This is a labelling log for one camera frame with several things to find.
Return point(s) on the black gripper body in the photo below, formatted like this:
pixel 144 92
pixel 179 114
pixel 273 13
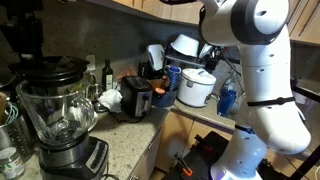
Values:
pixel 25 26

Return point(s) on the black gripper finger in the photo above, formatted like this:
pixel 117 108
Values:
pixel 37 53
pixel 25 53

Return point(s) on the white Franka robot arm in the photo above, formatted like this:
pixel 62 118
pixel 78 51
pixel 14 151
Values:
pixel 266 100

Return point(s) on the clear glass blender jug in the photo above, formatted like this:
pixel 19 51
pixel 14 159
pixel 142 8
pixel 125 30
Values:
pixel 40 106

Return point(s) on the wooden spoon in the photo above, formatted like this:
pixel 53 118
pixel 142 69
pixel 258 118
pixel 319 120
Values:
pixel 2 106

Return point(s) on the teal whisk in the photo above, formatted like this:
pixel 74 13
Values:
pixel 13 111

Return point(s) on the clear glass jar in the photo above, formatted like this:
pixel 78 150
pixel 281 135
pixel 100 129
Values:
pixel 95 88

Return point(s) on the dark olive oil bottle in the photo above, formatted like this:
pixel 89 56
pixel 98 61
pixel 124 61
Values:
pixel 107 76

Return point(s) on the perforated steel utensil holder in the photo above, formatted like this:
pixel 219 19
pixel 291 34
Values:
pixel 15 138

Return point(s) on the black two-slot toaster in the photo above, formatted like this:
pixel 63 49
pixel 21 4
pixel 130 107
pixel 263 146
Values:
pixel 136 96

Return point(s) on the printed tin can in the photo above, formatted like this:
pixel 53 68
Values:
pixel 11 166

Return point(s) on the silver black blender base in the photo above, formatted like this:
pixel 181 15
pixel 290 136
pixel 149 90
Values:
pixel 73 163

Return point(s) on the wooden upper cabinets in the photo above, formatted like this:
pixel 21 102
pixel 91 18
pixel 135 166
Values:
pixel 166 11

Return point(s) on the wooden cabinets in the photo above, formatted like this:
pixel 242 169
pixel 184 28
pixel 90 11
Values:
pixel 173 133
pixel 166 11

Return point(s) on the white bowl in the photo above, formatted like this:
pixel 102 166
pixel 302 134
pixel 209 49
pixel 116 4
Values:
pixel 185 45

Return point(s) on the dish rack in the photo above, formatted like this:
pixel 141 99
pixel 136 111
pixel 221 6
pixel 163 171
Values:
pixel 186 60

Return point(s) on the wooden lower cabinets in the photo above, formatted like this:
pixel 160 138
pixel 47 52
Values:
pixel 173 133

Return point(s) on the white lidded pot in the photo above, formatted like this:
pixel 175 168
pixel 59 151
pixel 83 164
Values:
pixel 195 90

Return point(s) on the white dish in rack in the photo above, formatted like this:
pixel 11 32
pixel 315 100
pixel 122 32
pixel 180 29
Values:
pixel 206 50

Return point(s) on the blue spray bottle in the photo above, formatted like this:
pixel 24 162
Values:
pixel 226 100

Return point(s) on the black robot cart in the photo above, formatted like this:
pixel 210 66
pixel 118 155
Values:
pixel 203 160

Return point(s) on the black tripod stand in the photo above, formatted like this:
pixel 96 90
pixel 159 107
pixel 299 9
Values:
pixel 308 163

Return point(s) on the white wall outlet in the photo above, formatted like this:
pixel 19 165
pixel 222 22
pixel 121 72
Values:
pixel 90 63

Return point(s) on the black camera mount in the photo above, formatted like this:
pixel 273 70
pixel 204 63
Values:
pixel 213 61

